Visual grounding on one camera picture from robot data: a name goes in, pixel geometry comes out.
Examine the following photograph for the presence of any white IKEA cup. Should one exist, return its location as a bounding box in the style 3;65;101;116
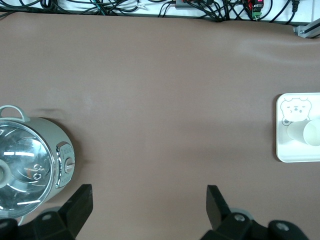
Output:
286;119;320;147

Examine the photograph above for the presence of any black looped cable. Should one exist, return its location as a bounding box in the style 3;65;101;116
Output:
159;0;178;19

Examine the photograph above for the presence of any glass pot lid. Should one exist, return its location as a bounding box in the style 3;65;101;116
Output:
0;119;58;217

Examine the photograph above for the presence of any black plug cable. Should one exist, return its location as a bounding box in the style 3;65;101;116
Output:
271;0;301;25

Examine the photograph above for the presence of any green cable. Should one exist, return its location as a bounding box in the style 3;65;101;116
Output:
91;0;108;15

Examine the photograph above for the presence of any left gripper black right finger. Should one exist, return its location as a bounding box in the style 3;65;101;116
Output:
202;184;310;240

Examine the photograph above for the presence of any aluminium frame corner bracket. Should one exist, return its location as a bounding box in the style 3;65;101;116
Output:
292;21;320;40

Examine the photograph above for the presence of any grey-green electric cooking pot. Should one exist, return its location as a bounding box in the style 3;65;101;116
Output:
0;104;77;227

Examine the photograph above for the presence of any black floor cable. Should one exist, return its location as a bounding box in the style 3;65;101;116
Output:
14;0;243;23

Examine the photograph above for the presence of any cream bear print tray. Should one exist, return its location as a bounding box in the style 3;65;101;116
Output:
275;92;320;163

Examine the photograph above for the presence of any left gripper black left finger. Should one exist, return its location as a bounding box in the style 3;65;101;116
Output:
0;183;94;240

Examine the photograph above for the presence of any grey usb hub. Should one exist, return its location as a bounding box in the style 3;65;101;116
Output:
174;0;216;10

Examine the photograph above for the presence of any circuit board with green terminal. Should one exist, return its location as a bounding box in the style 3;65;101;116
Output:
241;0;266;20

